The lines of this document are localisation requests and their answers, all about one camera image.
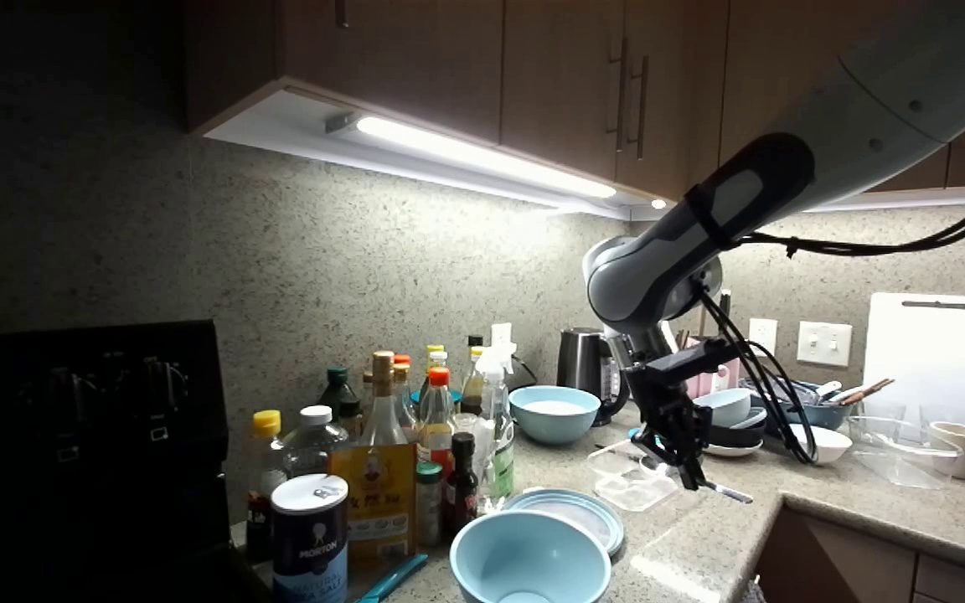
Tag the wooden upper cabinet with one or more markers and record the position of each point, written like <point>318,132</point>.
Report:
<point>449,55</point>

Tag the small white bowl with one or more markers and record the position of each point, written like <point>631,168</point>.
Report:
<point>829,443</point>

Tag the light blue plate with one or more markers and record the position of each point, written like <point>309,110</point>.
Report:
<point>584,510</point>

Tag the large amber yellow-label bottle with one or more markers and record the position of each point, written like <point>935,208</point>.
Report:
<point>376,491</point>

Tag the white wall switch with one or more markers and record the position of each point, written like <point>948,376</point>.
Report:
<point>763,338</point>

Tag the red-capped bottle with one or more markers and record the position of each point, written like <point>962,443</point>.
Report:
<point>402,387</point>

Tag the black-capped tall bottle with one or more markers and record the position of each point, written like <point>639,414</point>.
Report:
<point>473,373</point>

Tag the black countertop appliance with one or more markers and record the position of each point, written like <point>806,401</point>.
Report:
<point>80,456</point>

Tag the wooden lower cabinet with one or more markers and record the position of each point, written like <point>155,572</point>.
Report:
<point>873,556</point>

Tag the under-cabinet light strip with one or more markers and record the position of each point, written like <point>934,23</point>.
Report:
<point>470,157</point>

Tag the orange-capped sauce bottle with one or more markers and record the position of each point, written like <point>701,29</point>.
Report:
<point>437,420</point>

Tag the dark electric kettle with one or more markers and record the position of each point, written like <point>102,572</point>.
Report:
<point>584,363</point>

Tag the wooden utensil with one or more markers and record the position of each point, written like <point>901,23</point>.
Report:
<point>866,390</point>

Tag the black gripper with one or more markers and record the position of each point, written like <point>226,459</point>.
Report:
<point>668,390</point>

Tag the wooden cabinet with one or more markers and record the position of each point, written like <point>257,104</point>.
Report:
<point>873,556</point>
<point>449,55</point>

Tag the small dark glass bottle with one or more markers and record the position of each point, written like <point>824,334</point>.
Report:
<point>459,486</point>

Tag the pink small appliance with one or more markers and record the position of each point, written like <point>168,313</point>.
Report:
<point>732,373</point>

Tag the small green-lidded jar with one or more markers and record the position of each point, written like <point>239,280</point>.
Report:
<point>428,505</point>

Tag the green-capped dark bottle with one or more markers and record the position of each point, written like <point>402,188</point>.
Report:
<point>336,397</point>

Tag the clear spray bottle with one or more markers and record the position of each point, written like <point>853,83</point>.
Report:
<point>498,414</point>

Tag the white wall outlet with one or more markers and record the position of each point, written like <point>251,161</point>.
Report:
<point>824,343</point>

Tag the light blue bowl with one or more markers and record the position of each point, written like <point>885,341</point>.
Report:
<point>553,414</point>
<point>528,556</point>

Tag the dark blue dish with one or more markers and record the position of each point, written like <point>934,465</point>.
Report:
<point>823,406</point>

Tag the yellow-capped sauce bottle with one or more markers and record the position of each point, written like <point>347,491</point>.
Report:
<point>267,472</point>

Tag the white cutting board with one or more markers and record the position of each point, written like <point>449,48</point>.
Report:
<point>939,357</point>

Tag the white-capped clear bottle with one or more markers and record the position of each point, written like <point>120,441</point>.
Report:
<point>313,441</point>

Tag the small yellow-capped bottle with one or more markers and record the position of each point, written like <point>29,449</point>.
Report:
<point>437,361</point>

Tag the clear plastic bowl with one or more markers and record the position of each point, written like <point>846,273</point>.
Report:
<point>628,482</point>

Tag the large clear glass bowl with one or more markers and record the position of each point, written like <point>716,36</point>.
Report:
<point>896,453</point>

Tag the stack of blue bowls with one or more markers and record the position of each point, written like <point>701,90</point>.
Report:
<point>727,420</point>

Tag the dark canister with white lid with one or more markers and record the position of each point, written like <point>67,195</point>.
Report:
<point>309,536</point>

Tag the gray Franka robot arm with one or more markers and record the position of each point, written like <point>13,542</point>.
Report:
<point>839,123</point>

